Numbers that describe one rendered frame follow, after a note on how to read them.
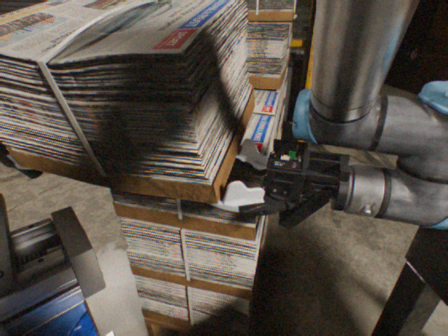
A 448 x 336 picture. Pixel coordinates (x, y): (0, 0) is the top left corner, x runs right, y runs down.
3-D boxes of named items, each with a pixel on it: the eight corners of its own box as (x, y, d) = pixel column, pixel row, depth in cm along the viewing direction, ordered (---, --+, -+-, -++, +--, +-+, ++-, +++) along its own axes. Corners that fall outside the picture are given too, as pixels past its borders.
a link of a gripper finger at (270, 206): (234, 190, 42) (286, 180, 43) (234, 198, 44) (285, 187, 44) (241, 214, 39) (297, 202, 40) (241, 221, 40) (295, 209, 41)
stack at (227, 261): (146, 341, 100) (93, 138, 59) (222, 182, 199) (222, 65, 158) (247, 370, 92) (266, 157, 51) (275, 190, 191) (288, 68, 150)
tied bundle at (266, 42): (186, 86, 109) (182, 22, 97) (209, 74, 133) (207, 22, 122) (279, 91, 100) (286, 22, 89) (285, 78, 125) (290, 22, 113)
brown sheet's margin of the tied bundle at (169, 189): (130, 193, 45) (119, 175, 42) (191, 104, 64) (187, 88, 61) (218, 205, 40) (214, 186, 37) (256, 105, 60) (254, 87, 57)
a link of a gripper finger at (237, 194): (200, 178, 39) (261, 167, 40) (205, 204, 43) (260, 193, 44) (203, 194, 37) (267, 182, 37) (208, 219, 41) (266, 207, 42)
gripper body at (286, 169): (270, 137, 42) (351, 146, 39) (267, 174, 48) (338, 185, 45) (261, 170, 37) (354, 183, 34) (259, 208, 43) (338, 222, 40)
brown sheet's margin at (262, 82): (186, 84, 108) (186, 73, 106) (209, 73, 133) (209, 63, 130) (280, 90, 99) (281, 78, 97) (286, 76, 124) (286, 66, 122)
